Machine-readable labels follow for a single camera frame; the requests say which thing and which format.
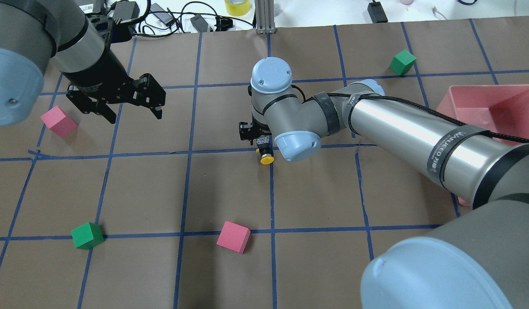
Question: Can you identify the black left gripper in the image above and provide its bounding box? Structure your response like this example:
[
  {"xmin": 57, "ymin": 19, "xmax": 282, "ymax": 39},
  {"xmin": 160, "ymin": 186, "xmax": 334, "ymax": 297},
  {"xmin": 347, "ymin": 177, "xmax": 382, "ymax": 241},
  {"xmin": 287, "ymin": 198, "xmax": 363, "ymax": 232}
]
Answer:
[{"xmin": 65, "ymin": 49, "xmax": 166, "ymax": 124}]

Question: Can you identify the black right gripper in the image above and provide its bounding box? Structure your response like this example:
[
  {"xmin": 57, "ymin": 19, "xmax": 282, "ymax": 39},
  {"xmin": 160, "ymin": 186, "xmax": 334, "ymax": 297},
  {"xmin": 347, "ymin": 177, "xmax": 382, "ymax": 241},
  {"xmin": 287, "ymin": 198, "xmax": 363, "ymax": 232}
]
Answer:
[{"xmin": 239, "ymin": 121, "xmax": 272, "ymax": 146}]

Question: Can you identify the yellow push button switch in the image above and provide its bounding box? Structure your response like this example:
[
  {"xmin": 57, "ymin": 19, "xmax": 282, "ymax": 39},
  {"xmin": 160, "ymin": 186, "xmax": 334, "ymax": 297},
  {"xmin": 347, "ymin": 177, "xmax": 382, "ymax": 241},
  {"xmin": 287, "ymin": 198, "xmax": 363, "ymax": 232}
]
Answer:
[{"xmin": 257, "ymin": 135, "xmax": 275, "ymax": 166}]

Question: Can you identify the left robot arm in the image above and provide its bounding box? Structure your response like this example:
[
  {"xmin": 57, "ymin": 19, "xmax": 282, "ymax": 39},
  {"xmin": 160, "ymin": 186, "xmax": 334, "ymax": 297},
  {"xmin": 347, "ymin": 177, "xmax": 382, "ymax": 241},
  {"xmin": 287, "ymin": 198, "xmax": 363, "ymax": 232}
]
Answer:
[{"xmin": 0, "ymin": 0, "xmax": 166, "ymax": 126}]

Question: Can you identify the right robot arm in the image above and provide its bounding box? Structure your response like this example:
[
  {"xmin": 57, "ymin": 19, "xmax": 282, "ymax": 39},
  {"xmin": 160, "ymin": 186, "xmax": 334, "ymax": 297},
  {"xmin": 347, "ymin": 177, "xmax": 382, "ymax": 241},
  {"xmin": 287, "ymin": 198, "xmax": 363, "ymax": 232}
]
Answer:
[{"xmin": 239, "ymin": 57, "xmax": 529, "ymax": 309}]

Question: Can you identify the pink foam cube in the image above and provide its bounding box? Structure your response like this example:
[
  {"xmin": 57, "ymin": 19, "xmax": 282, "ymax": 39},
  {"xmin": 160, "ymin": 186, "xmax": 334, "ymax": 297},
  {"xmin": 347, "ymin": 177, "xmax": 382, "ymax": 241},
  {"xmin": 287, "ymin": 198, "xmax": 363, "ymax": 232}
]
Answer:
[
  {"xmin": 40, "ymin": 106, "xmax": 78, "ymax": 138},
  {"xmin": 216, "ymin": 221, "xmax": 251, "ymax": 254}
]

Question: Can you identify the black power adapter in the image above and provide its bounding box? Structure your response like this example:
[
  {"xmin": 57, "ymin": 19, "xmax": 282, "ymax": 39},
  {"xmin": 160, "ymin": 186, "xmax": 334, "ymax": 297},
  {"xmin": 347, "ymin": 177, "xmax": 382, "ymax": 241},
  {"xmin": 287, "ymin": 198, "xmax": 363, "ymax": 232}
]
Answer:
[
  {"xmin": 111, "ymin": 0, "xmax": 139, "ymax": 25},
  {"xmin": 367, "ymin": 0, "xmax": 388, "ymax": 24}
]

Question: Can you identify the yellow tape roll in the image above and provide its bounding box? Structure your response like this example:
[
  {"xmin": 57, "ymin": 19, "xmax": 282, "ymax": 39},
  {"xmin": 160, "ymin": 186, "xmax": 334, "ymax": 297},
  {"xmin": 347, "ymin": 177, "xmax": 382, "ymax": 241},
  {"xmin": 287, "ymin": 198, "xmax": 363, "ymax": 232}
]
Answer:
[{"xmin": 224, "ymin": 0, "xmax": 252, "ymax": 16}]

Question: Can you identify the green foam cube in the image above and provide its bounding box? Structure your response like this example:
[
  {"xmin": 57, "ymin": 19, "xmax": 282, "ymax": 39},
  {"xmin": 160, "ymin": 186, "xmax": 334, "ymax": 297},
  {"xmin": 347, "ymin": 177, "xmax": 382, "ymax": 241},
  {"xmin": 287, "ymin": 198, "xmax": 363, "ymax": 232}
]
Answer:
[
  {"xmin": 71, "ymin": 222, "xmax": 105, "ymax": 250},
  {"xmin": 389, "ymin": 49, "xmax": 417, "ymax": 76}
]

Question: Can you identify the pink plastic bin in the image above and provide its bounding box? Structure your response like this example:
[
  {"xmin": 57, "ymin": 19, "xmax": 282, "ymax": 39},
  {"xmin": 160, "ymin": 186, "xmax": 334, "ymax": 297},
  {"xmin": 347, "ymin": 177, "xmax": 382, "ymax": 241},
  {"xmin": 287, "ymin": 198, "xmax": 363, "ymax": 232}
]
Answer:
[{"xmin": 426, "ymin": 85, "xmax": 529, "ymax": 208}]

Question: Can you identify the aluminium frame post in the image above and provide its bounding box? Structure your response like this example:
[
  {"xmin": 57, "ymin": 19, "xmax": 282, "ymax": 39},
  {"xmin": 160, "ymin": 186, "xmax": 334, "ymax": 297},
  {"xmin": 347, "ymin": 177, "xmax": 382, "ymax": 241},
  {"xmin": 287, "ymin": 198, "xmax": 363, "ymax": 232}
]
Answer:
[{"xmin": 254, "ymin": 0, "xmax": 276, "ymax": 34}]

